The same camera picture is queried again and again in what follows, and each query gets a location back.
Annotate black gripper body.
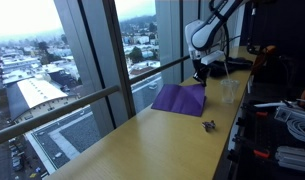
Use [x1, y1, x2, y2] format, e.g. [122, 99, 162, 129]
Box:
[192, 59, 212, 79]

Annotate purple cloth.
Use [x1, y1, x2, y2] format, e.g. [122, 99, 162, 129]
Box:
[150, 83, 207, 118]

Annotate clear drinking straw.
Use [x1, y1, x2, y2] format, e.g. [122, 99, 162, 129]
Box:
[222, 59, 232, 83]

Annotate clear plastic cup with lid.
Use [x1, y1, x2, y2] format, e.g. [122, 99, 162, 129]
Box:
[220, 78, 241, 105]

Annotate grey window mullion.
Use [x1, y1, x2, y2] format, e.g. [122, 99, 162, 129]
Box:
[155, 0, 201, 85]
[53, 0, 136, 129]

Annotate black stand pole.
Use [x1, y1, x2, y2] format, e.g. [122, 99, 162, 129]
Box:
[246, 0, 260, 56]

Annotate black perforated board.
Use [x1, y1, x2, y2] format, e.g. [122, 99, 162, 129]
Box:
[231, 83, 305, 180]

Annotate white power strip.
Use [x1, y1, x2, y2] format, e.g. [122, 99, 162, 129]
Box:
[274, 105, 305, 123]

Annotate grey metal window railing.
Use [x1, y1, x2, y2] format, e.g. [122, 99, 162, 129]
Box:
[0, 54, 191, 148]

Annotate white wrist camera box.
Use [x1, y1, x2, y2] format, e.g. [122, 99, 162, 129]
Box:
[201, 49, 225, 66]

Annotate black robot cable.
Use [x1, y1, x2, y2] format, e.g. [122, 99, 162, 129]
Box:
[208, 0, 231, 63]

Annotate coiled white cable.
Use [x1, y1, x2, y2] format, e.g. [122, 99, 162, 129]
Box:
[286, 118, 305, 144]

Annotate white plastic cable ducts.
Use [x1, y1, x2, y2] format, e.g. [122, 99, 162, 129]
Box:
[275, 145, 305, 174]

